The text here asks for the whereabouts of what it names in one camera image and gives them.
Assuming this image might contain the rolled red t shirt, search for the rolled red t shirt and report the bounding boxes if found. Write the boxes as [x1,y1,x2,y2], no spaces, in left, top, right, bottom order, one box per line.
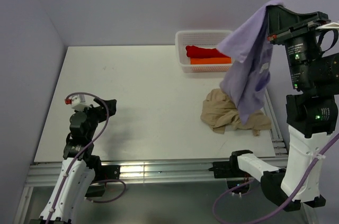
[185,46,228,58]

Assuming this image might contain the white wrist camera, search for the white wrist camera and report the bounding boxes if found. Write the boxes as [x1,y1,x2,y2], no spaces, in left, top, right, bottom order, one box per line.
[65,94,89,111]
[316,22,339,31]

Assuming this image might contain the rolled orange t shirt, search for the rolled orange t shirt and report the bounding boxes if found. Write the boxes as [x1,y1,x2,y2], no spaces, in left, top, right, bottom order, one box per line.
[190,57,232,65]

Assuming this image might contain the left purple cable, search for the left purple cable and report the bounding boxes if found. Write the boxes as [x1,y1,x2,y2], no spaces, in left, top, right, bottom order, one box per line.
[46,92,127,219]

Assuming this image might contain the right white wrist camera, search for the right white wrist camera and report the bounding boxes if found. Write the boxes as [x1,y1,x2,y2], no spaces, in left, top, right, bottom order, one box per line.
[316,22,339,31]

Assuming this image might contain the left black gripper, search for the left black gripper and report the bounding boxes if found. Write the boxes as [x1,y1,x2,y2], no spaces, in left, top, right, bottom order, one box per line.
[76,97,116,139]

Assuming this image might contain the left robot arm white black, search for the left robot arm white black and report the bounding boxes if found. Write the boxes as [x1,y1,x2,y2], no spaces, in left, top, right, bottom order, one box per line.
[30,95,117,223]

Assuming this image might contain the white plastic basket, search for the white plastic basket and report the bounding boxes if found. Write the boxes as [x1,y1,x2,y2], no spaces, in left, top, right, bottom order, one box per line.
[175,30,232,73]

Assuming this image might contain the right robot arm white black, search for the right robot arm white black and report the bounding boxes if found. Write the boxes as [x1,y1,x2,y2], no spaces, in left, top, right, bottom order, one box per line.
[229,5,338,211]

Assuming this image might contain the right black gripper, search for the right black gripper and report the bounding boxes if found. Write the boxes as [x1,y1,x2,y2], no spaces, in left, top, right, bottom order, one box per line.
[265,0,328,86]

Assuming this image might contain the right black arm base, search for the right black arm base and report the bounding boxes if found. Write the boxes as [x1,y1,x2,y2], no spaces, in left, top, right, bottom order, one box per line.
[208,161,250,180]

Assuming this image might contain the aluminium frame rails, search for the aluminium frame rails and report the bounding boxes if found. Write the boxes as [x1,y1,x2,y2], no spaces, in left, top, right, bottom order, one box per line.
[13,86,318,224]

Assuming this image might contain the lilac t shirt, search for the lilac t shirt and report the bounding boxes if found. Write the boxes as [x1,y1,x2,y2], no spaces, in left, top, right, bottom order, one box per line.
[217,0,283,124]

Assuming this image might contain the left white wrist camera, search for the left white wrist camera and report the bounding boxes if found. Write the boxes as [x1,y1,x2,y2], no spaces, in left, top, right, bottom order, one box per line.
[65,94,89,111]

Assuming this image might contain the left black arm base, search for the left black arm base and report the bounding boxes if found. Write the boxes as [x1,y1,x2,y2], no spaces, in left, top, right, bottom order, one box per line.
[85,165,120,198]

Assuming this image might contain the beige t shirt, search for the beige t shirt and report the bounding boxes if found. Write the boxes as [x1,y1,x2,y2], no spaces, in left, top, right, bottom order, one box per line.
[200,88,272,137]

